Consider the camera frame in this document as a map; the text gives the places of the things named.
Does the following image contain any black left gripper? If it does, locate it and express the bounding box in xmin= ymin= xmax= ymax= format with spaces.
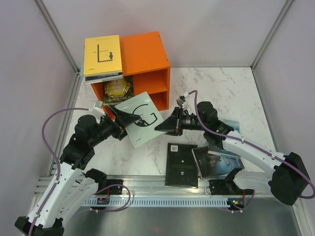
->
xmin=89 ymin=105 xmax=140 ymax=147

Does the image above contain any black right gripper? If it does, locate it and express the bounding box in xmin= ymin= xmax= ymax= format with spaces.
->
xmin=155 ymin=106 xmax=207 ymax=136

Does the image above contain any grey Great Gatsby book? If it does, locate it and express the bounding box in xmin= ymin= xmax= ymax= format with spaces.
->
xmin=116 ymin=92 xmax=164 ymax=148

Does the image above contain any green Alice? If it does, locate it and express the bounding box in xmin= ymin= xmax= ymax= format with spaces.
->
xmin=103 ymin=76 xmax=134 ymax=106

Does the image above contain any black book with gold lines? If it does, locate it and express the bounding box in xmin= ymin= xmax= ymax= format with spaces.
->
xmin=165 ymin=143 xmax=198 ymax=189

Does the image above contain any dark blue Robinson Crusoe book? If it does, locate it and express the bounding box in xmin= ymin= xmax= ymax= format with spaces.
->
xmin=85 ymin=73 xmax=124 ymax=84

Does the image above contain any light blue paperback book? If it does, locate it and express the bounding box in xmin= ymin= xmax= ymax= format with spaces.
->
xmin=79 ymin=62 xmax=84 ymax=77

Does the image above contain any teal blue ocean book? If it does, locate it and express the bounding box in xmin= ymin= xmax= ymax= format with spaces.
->
xmin=220 ymin=119 xmax=240 ymax=132

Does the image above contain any yellow Little Prince book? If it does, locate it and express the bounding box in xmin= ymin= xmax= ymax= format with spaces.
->
xmin=83 ymin=35 xmax=123 ymax=77

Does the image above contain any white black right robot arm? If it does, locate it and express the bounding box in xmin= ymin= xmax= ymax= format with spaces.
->
xmin=155 ymin=101 xmax=315 ymax=206

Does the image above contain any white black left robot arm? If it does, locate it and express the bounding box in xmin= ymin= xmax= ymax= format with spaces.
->
xmin=15 ymin=106 xmax=141 ymax=236

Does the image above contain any dark night scene book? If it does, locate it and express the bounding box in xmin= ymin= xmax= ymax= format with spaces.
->
xmin=192 ymin=146 xmax=244 ymax=179

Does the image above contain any orange wooden shelf box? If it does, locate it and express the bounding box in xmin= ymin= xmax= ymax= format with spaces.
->
xmin=91 ymin=31 xmax=171 ymax=116

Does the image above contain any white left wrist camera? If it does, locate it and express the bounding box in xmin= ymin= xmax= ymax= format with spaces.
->
xmin=89 ymin=101 xmax=107 ymax=120

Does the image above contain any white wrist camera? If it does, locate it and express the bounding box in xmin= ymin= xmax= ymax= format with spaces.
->
xmin=176 ymin=95 xmax=188 ymax=109
xmin=89 ymin=101 xmax=107 ymax=120

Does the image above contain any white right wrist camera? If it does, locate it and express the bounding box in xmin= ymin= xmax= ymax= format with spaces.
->
xmin=176 ymin=95 xmax=188 ymax=109

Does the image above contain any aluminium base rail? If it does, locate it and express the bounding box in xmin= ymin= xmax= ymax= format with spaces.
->
xmin=36 ymin=174 xmax=256 ymax=197

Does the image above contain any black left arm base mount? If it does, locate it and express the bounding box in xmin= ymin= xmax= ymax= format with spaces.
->
xmin=95 ymin=179 xmax=124 ymax=196

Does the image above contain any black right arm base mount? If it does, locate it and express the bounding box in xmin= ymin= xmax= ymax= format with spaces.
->
xmin=209 ymin=179 xmax=253 ymax=195

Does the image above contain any white slotted cable duct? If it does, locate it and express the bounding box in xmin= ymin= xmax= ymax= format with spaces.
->
xmin=82 ymin=197 xmax=230 ymax=207

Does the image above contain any aluminium left frame post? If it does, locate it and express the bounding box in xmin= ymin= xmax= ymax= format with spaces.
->
xmin=34 ymin=0 xmax=81 ymax=74

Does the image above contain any aluminium frame post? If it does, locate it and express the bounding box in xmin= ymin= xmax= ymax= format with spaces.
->
xmin=34 ymin=0 xmax=81 ymax=74
xmin=250 ymin=0 xmax=295 ymax=72

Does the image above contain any aluminium right frame post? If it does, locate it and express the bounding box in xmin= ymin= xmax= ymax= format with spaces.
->
xmin=250 ymin=0 xmax=295 ymax=72

